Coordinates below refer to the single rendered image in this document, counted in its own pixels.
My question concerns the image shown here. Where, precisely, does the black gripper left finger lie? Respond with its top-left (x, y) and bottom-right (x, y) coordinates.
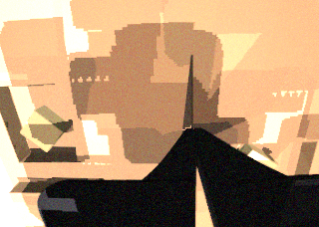
top-left (37, 128), bottom-right (197, 227)

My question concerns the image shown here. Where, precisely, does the tan square puzzle board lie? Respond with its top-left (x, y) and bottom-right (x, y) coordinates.
top-left (0, 0), bottom-right (319, 227)

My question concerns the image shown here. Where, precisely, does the tan block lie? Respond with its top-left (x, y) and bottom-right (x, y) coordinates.
top-left (240, 143), bottom-right (278, 169)
top-left (20, 105), bottom-right (70, 152)

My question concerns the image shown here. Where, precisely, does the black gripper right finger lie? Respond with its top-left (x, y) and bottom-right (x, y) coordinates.
top-left (194, 127), bottom-right (319, 227)

